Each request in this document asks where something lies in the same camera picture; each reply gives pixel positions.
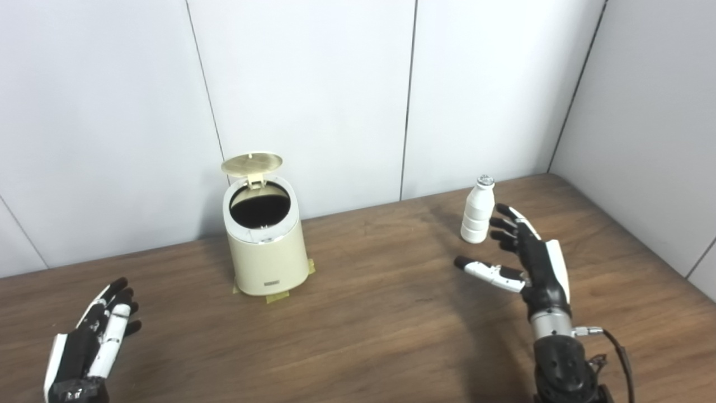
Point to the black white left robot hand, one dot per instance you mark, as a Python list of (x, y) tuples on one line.
[(84, 352)]

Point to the cream-colored bin body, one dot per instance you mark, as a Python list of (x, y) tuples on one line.
[(268, 257)]

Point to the cream round bin lid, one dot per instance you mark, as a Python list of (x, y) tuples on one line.
[(251, 163)]

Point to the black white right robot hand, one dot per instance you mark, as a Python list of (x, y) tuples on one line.
[(540, 268)]

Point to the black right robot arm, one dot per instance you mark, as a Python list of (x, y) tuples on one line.
[(562, 364)]

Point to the small white plastic bottle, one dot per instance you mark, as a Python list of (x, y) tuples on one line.
[(476, 215)]

